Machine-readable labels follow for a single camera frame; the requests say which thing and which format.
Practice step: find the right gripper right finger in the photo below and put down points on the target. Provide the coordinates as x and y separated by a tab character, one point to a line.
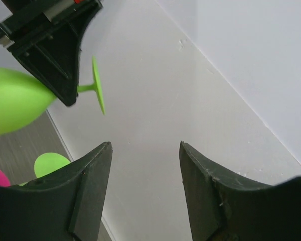
223	205

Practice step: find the green wine glass back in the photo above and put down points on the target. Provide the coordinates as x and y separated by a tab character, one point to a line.
49	162

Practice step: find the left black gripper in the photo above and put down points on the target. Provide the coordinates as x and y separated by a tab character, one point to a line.
45	38

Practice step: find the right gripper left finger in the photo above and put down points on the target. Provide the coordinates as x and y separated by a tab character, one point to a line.
66	204

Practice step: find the green wine glass front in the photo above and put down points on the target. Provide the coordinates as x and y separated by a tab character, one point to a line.
22	100

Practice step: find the green wine glass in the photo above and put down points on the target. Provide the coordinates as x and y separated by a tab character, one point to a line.
49	162
22	100

